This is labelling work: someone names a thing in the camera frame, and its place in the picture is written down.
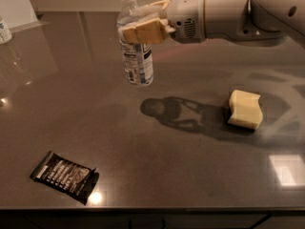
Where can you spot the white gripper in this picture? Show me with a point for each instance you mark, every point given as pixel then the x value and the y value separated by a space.
pixel 186 14

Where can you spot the clear blue plastic tea bottle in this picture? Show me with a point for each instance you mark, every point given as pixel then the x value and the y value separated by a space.
pixel 137 58

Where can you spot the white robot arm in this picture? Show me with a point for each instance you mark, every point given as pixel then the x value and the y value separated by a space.
pixel 262 23

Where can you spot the white container at left edge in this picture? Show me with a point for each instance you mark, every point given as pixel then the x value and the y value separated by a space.
pixel 5 34

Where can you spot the yellow sponge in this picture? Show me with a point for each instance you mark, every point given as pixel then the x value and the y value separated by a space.
pixel 245 110

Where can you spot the black snack wrapper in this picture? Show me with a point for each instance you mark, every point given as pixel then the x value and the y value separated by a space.
pixel 68 177

